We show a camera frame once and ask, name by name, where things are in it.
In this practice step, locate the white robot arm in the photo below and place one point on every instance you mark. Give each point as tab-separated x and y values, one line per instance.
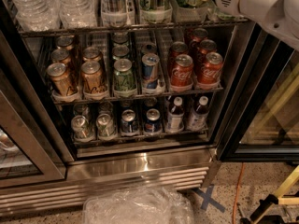
279	18

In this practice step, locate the red cola can back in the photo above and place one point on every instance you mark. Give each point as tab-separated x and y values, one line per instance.
195	35

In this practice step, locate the red cola can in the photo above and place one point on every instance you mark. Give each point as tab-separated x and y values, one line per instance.
175	49
195	35
210	70
202	49
181	74

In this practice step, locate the plaid green can top shelf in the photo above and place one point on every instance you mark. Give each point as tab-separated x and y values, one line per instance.
154	11

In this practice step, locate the red cola can middle right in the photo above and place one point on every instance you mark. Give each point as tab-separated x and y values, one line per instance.
202	49

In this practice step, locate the red cola can middle left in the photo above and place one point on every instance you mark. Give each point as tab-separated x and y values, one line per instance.
175	49

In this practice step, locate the dark can behind blue can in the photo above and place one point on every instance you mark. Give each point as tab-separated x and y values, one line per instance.
148	48

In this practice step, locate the red cola can front right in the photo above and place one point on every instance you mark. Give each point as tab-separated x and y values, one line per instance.
210	70

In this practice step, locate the red cola can front left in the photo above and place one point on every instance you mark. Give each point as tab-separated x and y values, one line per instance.
181	74

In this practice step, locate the blue energy drink can front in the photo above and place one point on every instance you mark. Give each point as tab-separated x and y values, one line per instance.
150	68

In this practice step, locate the plaid grey can top shelf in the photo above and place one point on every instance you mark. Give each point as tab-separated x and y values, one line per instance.
117	13

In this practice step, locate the green can back middle shelf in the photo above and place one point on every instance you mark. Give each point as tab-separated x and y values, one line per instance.
120	39

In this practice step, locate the green can front middle shelf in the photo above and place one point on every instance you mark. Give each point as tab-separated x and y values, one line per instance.
124	84

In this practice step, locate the gold can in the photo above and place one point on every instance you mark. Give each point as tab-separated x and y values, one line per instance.
62	56
65	86
94	80
65	42
93	54

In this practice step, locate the stainless steel display fridge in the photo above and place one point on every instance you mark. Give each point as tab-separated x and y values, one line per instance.
182	160

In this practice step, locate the open glass fridge door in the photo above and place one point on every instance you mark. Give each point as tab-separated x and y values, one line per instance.
262	115

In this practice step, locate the gold can back left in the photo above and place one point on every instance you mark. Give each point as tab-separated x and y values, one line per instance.
65	42

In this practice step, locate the silver can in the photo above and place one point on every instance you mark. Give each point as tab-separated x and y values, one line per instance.
105	126
105	107
81	128
82	109

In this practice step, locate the gold can middle left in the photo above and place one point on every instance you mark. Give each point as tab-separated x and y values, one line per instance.
62	56

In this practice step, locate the gold can front left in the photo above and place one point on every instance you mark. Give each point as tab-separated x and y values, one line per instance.
65	86

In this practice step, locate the silver can bottom back left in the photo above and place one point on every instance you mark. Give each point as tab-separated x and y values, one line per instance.
82	109

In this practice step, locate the silver can bottom front left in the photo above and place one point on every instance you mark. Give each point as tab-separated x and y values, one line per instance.
81	128

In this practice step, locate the closed left glass fridge door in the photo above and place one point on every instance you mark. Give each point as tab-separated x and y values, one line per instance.
27	156

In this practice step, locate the clear water bottle right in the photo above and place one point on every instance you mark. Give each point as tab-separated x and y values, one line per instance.
77	13

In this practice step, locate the clear water bottle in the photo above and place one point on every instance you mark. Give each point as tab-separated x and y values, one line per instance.
77	13
37	15

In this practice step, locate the dark bottle white cap right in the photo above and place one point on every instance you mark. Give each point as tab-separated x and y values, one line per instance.
198	114

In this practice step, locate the dark bottle white cap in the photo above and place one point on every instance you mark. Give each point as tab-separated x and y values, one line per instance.
175	115
198	114

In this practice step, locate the dark bottle white cap left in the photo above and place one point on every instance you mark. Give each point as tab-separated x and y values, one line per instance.
175	115

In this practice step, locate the clear water bottle left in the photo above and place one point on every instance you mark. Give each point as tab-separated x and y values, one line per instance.
37	15

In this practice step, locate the blue tape cross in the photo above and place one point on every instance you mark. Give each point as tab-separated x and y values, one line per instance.
207	199

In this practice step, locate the clear plastic bag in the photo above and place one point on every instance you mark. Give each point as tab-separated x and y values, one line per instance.
142	205

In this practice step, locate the yellow black stand frame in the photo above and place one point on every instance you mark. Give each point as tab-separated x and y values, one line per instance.
280	196

